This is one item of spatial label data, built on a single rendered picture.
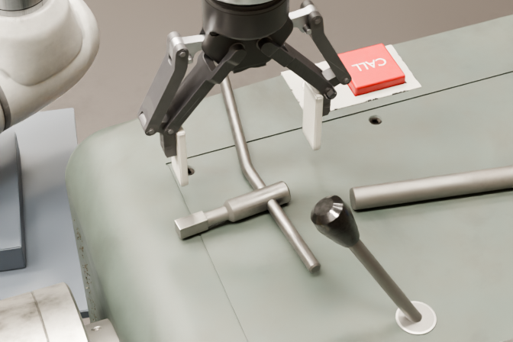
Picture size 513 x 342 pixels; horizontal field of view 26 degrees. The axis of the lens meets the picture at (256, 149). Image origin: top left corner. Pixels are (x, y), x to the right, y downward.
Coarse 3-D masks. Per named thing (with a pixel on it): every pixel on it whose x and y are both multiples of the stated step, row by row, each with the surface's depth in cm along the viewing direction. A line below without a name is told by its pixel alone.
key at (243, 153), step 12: (228, 84) 119; (228, 96) 117; (228, 108) 116; (228, 120) 116; (240, 132) 113; (240, 144) 112; (240, 156) 111; (252, 168) 109; (252, 180) 108; (276, 204) 106; (276, 216) 105; (288, 228) 104; (300, 240) 102; (300, 252) 102; (312, 264) 100
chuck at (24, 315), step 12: (0, 300) 108; (12, 300) 106; (24, 300) 106; (0, 312) 104; (12, 312) 103; (24, 312) 103; (36, 312) 103; (0, 324) 101; (12, 324) 101; (24, 324) 101; (36, 324) 101; (0, 336) 100; (12, 336) 100; (24, 336) 100; (36, 336) 100
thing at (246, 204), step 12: (252, 192) 106; (264, 192) 106; (276, 192) 106; (288, 192) 107; (228, 204) 105; (240, 204) 105; (252, 204) 106; (264, 204) 106; (192, 216) 105; (204, 216) 105; (216, 216) 105; (228, 216) 105; (240, 216) 106; (180, 228) 104; (192, 228) 104; (204, 228) 105
